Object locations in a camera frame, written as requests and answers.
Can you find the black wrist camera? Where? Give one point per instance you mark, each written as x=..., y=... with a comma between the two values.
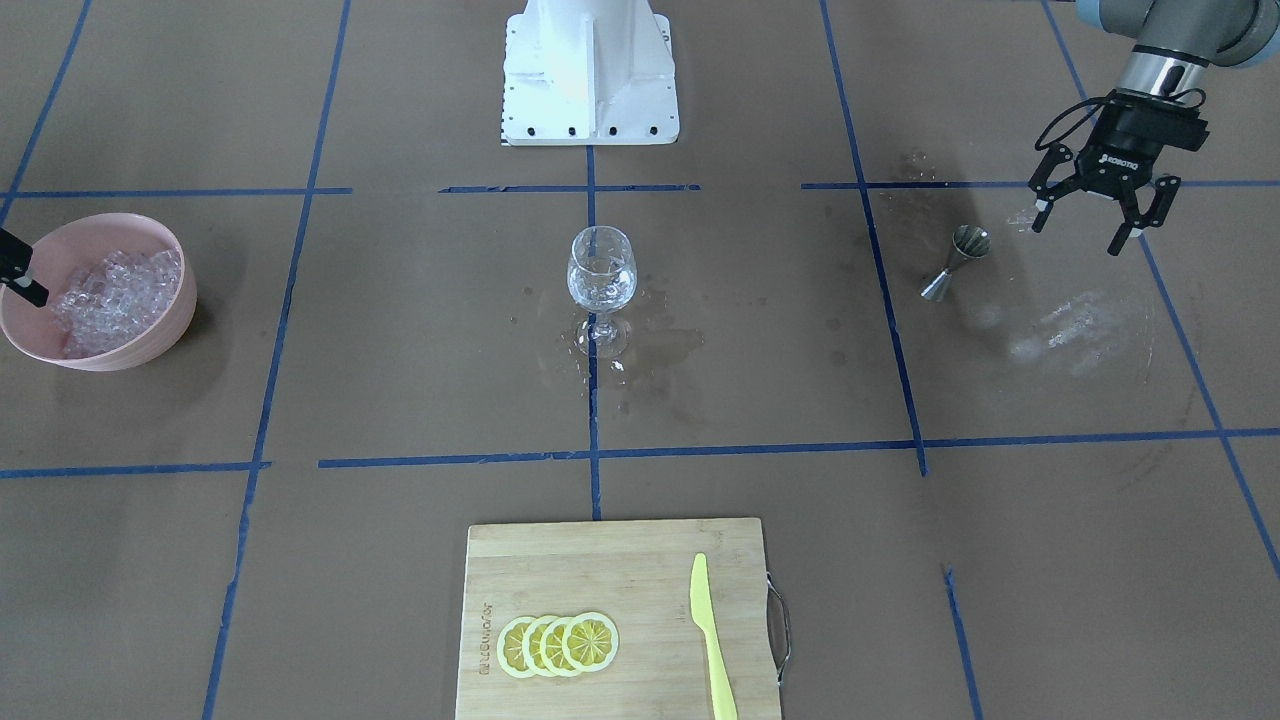
x=1183, y=129

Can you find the steel double jigger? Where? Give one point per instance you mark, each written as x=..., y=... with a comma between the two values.
x=968, y=243

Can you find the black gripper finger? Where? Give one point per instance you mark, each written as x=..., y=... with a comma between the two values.
x=16, y=259

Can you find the pink bowl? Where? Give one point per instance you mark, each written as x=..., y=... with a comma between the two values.
x=33, y=330

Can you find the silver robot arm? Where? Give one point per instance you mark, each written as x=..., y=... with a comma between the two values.
x=1174, y=42

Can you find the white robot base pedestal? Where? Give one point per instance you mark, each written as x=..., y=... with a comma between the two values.
x=589, y=73

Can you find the bamboo cutting board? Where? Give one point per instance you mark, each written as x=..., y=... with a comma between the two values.
x=637, y=573

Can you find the lemon slice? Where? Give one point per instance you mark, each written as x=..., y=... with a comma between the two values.
x=590, y=642
x=552, y=650
x=511, y=653
x=531, y=645

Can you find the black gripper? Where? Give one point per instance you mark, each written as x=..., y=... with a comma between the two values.
x=1122, y=150

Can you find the clear wine glass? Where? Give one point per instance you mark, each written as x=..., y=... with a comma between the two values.
x=602, y=279

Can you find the yellow plastic knife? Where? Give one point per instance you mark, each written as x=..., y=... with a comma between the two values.
x=722, y=701

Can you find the clear ice cubes pile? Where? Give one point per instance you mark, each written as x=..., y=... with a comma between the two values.
x=114, y=301

